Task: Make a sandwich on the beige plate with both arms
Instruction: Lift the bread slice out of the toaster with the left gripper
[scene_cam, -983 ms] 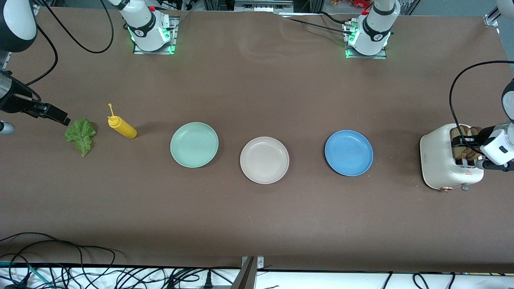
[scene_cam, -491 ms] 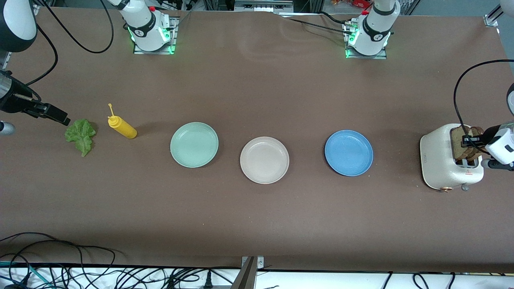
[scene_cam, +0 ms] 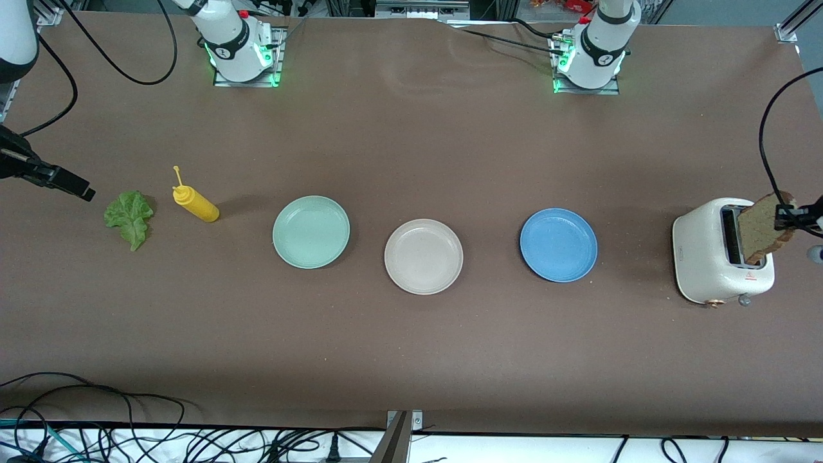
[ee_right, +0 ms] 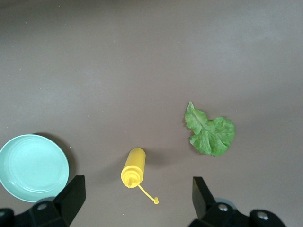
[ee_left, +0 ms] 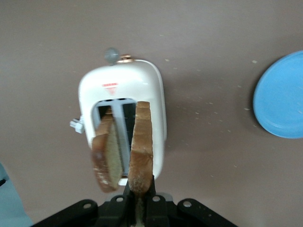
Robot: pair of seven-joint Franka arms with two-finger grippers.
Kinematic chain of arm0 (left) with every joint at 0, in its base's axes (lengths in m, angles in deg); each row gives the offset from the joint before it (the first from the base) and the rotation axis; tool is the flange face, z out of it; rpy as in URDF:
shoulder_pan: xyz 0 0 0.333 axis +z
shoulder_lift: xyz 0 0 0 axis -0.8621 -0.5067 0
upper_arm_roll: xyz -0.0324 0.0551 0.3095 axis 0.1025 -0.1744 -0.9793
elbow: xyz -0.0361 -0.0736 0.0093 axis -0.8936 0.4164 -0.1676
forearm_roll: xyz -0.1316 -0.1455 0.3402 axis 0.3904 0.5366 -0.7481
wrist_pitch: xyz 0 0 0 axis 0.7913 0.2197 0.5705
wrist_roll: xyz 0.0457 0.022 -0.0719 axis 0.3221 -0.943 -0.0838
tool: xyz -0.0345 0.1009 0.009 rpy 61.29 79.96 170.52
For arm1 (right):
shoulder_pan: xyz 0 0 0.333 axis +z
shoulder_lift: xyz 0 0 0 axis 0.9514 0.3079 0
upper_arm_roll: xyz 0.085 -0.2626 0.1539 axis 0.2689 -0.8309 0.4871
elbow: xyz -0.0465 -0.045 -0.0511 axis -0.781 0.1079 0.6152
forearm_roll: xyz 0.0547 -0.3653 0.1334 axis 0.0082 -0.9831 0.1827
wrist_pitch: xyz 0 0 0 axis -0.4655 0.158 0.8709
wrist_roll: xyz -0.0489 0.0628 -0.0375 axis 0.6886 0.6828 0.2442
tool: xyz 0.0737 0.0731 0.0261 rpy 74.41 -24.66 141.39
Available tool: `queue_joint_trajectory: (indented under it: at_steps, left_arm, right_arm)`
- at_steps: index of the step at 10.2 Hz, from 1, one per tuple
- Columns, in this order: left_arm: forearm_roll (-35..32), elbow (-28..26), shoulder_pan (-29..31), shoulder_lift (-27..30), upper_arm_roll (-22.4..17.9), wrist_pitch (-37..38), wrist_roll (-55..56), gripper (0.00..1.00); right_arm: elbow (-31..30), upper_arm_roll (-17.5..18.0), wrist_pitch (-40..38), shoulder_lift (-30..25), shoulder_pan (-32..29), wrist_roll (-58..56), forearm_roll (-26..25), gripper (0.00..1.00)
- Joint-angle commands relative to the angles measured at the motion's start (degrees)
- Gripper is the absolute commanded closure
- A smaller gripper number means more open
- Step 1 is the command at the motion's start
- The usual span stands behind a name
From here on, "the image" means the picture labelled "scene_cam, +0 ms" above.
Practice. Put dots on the brown bread slice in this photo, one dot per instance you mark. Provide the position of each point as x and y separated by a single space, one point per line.
762 235

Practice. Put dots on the grey metal device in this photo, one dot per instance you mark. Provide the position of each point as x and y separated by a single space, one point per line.
418 9

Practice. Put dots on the beige plate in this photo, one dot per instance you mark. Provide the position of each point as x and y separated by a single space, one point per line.
424 256

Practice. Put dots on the blue plate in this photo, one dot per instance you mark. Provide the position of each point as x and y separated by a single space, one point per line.
559 245

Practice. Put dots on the aluminium profile post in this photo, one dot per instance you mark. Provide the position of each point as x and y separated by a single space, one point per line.
398 444

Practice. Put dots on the white toaster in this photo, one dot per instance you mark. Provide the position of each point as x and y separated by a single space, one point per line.
701 257

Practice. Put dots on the yellow squeeze bottle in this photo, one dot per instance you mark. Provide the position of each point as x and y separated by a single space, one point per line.
199 207

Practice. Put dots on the red orange package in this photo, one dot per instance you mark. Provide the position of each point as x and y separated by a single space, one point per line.
566 5

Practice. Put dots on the green lettuce leaf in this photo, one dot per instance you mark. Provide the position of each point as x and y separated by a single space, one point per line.
130 215

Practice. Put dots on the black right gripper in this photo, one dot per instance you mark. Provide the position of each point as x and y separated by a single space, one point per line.
14 163

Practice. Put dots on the mint green plate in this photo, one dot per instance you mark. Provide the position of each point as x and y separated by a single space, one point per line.
311 231

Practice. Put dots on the aluminium corner bracket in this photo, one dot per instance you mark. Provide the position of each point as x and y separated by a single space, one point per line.
787 32

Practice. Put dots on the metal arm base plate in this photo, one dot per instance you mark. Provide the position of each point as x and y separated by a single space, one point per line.
578 91
281 64

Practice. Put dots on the black power plug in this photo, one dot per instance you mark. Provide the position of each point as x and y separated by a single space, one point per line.
333 452

